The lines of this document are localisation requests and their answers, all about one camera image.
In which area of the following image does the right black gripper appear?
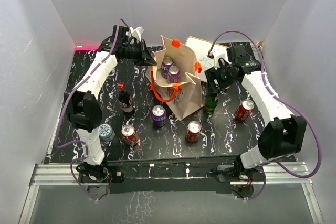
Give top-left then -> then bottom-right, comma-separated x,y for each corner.
205,60 -> 237,93

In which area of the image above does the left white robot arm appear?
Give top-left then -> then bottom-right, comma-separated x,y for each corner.
64,25 -> 156,182

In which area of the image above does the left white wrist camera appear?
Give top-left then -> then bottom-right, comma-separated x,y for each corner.
128,26 -> 144,45

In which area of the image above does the small whiteboard wooden frame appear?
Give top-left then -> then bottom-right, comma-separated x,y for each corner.
185,36 -> 228,82

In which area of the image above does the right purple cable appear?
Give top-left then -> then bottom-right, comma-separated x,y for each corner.
208,29 -> 323,201

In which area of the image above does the red can front left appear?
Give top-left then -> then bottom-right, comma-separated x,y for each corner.
121,124 -> 139,146

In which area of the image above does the beige canvas tote bag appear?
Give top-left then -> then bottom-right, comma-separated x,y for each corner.
145,36 -> 203,121

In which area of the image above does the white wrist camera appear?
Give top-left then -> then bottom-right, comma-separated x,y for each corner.
128,26 -> 144,45
209,49 -> 230,69

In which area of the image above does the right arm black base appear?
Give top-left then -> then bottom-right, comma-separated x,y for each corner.
209,165 -> 266,187

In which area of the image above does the pink tape strip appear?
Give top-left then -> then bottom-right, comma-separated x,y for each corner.
74,46 -> 99,51

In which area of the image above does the purple cable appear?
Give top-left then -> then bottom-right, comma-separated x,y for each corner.
208,29 -> 323,201
54,18 -> 132,204

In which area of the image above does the green glass bottle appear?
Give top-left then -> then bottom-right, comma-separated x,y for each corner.
203,92 -> 218,114

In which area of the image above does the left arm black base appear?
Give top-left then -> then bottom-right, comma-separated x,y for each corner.
76,162 -> 124,184

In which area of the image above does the blue white tin can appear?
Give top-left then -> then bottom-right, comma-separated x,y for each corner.
98,123 -> 115,142

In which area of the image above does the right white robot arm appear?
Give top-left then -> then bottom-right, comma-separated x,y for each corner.
205,45 -> 307,180

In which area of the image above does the red can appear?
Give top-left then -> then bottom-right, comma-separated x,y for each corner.
121,124 -> 139,146
234,99 -> 255,121
185,121 -> 202,143

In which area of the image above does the cola glass bottle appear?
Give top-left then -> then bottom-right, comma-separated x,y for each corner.
117,82 -> 135,116

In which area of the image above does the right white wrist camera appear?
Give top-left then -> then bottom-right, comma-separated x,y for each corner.
209,49 -> 230,69

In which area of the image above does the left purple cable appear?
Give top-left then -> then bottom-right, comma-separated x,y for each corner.
54,18 -> 132,204

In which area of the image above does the purple can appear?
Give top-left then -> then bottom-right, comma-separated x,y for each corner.
161,57 -> 174,79
152,105 -> 166,127
167,66 -> 180,83

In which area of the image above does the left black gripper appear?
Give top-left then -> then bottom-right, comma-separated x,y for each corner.
123,40 -> 158,67

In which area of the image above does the aluminium frame rail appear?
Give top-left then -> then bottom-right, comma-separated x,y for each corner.
19,157 -> 324,223

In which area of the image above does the red can right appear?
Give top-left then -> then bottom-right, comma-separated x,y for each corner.
234,99 -> 255,121

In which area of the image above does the red can front centre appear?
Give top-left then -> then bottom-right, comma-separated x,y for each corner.
185,121 -> 202,143

